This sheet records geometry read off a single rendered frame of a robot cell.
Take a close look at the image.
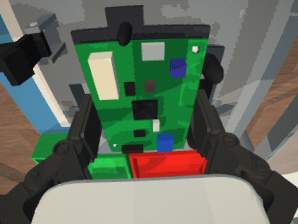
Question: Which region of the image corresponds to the green bin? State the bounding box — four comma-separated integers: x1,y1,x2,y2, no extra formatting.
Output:
31,134,134,180

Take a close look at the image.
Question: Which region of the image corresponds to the red bin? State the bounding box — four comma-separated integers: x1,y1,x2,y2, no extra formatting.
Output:
129,150,207,178

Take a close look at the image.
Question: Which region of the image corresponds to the green circuit board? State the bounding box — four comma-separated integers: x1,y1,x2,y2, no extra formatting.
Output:
74,39,208,154

